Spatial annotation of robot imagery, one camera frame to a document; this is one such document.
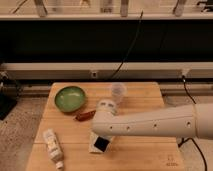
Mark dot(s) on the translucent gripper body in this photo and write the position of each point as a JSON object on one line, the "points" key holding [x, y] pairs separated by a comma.
{"points": [[109, 138]]}

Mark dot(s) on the black eraser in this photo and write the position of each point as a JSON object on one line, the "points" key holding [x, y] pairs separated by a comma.
{"points": [[101, 144]]}

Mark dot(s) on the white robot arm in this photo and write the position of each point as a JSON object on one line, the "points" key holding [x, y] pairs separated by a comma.
{"points": [[181, 121]]}

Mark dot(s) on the white sponge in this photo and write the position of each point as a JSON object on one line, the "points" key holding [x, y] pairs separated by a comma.
{"points": [[92, 148]]}

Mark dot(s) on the brown chili pepper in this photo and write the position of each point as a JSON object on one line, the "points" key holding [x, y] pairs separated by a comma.
{"points": [[85, 116]]}

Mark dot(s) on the clear plastic cup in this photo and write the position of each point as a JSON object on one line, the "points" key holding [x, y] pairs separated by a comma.
{"points": [[118, 91]]}

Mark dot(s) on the green bowl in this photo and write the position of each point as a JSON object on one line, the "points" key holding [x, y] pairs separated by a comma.
{"points": [[70, 98]]}

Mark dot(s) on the white plastic bottle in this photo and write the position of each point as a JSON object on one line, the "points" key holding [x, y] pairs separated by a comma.
{"points": [[53, 148]]}

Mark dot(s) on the black equipment at left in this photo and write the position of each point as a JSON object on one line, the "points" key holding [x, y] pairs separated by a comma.
{"points": [[7, 103]]}

